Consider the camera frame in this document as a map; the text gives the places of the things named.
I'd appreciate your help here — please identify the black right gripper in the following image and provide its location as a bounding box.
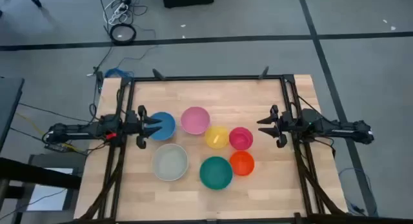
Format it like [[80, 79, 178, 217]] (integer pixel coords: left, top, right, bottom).
[[256, 104, 297, 149]]

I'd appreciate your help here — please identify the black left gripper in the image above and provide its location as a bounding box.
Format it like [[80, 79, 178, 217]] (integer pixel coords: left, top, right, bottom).
[[124, 105, 163, 150]]

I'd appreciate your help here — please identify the large blue bowl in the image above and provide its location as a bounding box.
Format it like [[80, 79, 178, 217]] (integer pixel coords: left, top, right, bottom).
[[148, 111, 177, 141]]

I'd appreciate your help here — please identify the large pink bowl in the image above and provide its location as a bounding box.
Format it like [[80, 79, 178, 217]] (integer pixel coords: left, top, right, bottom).
[[179, 106, 212, 136]]

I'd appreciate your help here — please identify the small yellow bowl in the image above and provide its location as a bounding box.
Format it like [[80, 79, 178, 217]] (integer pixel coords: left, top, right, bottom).
[[204, 125, 230, 150]]

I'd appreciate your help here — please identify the large green bowl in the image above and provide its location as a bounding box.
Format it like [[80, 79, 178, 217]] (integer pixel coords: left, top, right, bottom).
[[199, 156, 234, 190]]

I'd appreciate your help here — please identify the small magenta bowl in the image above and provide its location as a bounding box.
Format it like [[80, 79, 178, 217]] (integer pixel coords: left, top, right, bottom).
[[228, 127, 254, 151]]

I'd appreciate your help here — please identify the large white bowl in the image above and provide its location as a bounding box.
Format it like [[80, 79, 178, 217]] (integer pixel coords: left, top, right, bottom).
[[152, 143, 190, 182]]

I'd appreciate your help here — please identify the small orange bowl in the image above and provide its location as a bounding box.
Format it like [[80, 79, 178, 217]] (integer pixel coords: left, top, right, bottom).
[[229, 150, 256, 177]]

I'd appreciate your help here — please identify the black electronics hub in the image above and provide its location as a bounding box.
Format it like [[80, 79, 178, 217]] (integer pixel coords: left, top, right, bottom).
[[44, 141, 74, 154]]

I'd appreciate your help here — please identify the white power strip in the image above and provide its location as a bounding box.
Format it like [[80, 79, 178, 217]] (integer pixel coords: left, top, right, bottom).
[[103, 0, 130, 25]]

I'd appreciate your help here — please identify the black bench bar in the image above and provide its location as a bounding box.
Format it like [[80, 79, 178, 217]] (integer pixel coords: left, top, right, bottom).
[[0, 157, 82, 190]]

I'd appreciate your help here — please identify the white panel black rim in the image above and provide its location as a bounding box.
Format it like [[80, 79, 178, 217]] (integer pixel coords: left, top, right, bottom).
[[26, 167, 78, 212]]

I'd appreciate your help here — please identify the grey desk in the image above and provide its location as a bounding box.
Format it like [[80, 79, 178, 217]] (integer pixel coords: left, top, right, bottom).
[[0, 77, 25, 151]]

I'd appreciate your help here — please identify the blue cable bundle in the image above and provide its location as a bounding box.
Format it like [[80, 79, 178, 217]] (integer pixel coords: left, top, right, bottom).
[[105, 68, 135, 79]]

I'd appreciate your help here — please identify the black aluminium table frame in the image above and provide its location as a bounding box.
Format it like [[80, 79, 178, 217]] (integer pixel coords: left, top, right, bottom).
[[74, 66, 352, 224]]

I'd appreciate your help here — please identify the black coiled cable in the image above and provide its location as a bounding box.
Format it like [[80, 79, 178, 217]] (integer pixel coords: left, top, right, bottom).
[[109, 23, 137, 46]]

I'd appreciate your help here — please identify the yellow cable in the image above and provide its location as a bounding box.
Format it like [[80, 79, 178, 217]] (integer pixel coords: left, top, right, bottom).
[[15, 112, 79, 153]]

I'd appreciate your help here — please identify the blue floor cable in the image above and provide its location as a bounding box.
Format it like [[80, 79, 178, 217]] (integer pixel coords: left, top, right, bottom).
[[337, 167, 379, 218]]

